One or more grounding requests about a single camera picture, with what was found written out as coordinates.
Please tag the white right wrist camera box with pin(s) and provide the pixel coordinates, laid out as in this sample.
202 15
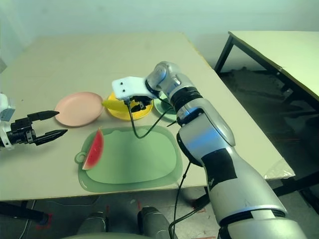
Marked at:
129 87

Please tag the black work table leg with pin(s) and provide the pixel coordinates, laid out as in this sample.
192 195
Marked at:
22 211
203 196

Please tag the red watermelon slice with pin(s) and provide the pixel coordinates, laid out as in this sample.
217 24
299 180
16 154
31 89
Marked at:
96 152

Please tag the grey robot leg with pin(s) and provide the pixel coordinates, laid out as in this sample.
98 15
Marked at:
93 222
154 221

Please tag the black zip tie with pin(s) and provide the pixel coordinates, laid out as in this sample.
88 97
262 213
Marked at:
172 123

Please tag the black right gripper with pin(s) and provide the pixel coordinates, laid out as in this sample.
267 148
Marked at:
139 103

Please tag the grey robot right leg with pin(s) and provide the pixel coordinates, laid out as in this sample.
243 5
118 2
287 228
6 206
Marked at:
154 221

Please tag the grey robot left leg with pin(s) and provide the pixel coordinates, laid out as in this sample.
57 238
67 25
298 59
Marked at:
93 222

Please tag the pink plate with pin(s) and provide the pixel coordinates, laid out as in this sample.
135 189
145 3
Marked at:
77 110

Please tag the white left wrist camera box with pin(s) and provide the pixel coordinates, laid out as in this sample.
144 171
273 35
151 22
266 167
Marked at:
6 109

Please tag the green silicone cutting mat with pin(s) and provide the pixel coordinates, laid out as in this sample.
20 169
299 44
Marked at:
134 159

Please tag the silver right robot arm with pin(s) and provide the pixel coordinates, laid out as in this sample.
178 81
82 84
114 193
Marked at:
224 161

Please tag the clear plastic corner film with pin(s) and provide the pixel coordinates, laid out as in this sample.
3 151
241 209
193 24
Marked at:
280 169

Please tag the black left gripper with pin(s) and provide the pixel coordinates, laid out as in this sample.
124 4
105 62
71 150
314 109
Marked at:
22 132

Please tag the yellow plate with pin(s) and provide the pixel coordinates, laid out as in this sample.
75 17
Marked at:
117 113

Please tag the mint green plate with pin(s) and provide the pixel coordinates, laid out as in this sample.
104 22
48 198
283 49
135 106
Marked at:
162 113

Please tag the yellow toy banana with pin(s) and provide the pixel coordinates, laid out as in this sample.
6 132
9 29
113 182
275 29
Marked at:
113 104

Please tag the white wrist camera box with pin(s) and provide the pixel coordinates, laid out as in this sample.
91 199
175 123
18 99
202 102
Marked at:
129 87
6 109

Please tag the grey robot torso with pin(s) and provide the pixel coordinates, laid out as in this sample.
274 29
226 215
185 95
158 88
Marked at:
99 236

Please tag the beige side table black frame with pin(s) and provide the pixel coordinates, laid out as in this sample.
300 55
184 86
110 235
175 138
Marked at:
274 49

